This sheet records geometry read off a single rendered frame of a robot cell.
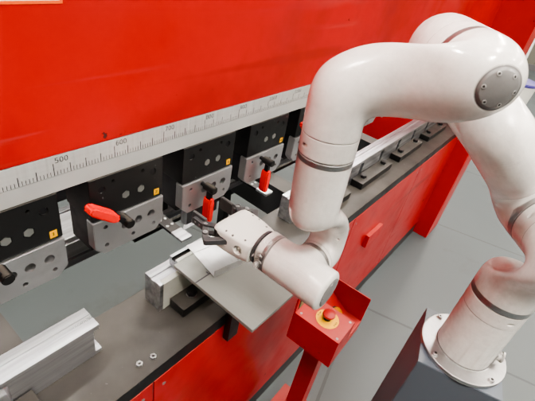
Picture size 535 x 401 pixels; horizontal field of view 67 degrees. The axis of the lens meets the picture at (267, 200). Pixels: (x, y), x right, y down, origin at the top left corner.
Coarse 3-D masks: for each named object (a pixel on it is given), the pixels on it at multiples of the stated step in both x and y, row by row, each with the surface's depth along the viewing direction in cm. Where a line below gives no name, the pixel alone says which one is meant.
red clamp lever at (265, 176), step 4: (260, 156) 101; (264, 160) 100; (268, 160) 99; (272, 160) 99; (268, 164) 99; (272, 164) 99; (264, 168) 101; (268, 168) 101; (264, 172) 101; (268, 172) 101; (260, 176) 103; (264, 176) 102; (268, 176) 102; (260, 180) 103; (264, 180) 102; (268, 180) 103; (260, 184) 104; (264, 184) 103; (268, 184) 104; (260, 188) 104; (264, 188) 104; (264, 192) 105
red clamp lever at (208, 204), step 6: (204, 186) 86; (210, 186) 86; (210, 192) 85; (216, 192) 86; (204, 198) 88; (210, 198) 87; (204, 204) 88; (210, 204) 88; (204, 210) 89; (210, 210) 89; (210, 216) 90
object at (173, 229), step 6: (162, 204) 116; (162, 210) 118; (162, 216) 113; (162, 222) 111; (168, 222) 111; (168, 228) 109; (174, 228) 110; (180, 228) 110; (174, 234) 108; (180, 234) 108; (186, 234) 108; (180, 240) 106
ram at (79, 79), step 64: (64, 0) 49; (128, 0) 55; (192, 0) 63; (256, 0) 74; (320, 0) 90; (384, 0) 113; (448, 0) 154; (0, 64) 47; (64, 64) 53; (128, 64) 60; (192, 64) 70; (256, 64) 83; (320, 64) 103; (0, 128) 50; (64, 128) 57; (128, 128) 66
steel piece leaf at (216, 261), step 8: (208, 248) 106; (216, 248) 106; (200, 256) 103; (208, 256) 103; (216, 256) 104; (224, 256) 104; (232, 256) 105; (208, 264) 101; (216, 264) 102; (224, 264) 102; (232, 264) 101; (240, 264) 103; (216, 272) 98; (224, 272) 100
